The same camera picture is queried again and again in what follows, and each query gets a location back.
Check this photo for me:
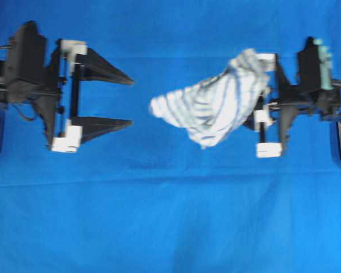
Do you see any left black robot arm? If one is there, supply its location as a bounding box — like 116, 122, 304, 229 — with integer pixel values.
0, 36, 134, 153

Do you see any right camera with teal mount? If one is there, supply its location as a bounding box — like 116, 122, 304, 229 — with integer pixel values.
297, 36, 334, 93

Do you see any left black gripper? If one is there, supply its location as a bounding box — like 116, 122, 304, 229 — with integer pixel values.
34, 39, 134, 153

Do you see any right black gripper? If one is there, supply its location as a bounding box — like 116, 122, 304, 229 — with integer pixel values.
252, 53, 324, 158

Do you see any left black cable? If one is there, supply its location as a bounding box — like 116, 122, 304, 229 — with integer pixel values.
11, 103, 38, 122

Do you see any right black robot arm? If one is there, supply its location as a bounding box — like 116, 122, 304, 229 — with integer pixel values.
245, 50, 341, 158

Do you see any left black camera box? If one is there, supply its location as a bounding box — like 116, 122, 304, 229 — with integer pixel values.
3, 20, 47, 104

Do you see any blue table cloth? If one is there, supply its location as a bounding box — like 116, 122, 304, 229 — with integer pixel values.
0, 1, 341, 272

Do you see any white blue-striped towel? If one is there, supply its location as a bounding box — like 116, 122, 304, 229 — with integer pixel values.
149, 48, 270, 148

